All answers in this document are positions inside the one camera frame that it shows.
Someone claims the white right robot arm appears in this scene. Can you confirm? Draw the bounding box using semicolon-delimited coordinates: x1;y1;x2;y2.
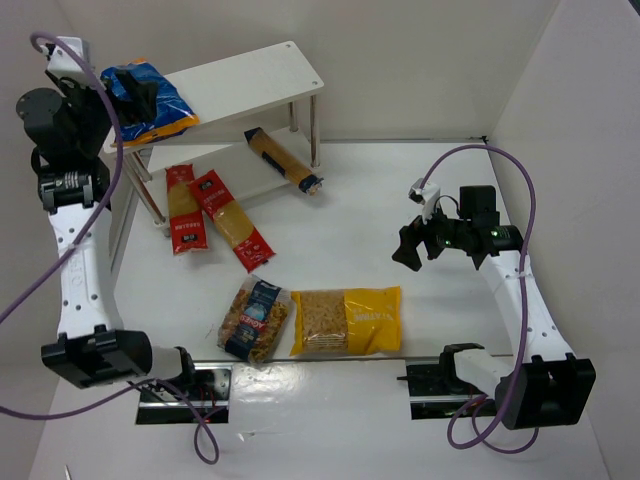
392;181;596;430

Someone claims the yellow pasta bag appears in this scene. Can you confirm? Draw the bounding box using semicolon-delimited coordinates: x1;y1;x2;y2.
290;286;402;356

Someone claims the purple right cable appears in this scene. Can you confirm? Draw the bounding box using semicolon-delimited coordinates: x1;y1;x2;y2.
419;144;540;454

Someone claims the blue and orange pasta bag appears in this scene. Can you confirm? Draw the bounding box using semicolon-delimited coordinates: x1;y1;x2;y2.
100;59;200;147

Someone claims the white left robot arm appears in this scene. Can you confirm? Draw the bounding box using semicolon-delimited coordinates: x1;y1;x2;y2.
16;77;195;389

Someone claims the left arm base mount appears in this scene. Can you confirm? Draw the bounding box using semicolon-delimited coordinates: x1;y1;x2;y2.
135;362;233;425

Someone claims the red spaghetti pack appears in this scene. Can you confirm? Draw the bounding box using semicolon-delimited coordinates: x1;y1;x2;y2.
188;170;275;273
165;164;208;256

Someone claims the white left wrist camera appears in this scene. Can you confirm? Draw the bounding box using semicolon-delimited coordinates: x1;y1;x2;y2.
40;36;94;84

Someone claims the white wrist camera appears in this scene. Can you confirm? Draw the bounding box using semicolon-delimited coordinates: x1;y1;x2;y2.
40;36;94;84
408;178;441;224

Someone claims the tricolour fusilli pasta bag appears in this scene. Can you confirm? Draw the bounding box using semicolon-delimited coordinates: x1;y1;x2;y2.
217;275;292;364

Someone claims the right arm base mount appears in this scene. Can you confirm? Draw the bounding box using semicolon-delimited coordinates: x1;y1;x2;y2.
397;358;481;420

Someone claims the spaghetti pack with blue label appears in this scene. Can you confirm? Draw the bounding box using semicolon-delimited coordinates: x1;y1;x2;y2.
244;127;323;196

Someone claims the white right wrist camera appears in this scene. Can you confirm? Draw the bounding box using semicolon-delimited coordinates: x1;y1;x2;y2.
408;178;441;224

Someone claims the white two-tier shelf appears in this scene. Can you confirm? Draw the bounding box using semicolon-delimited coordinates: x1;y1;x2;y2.
124;41;324;235

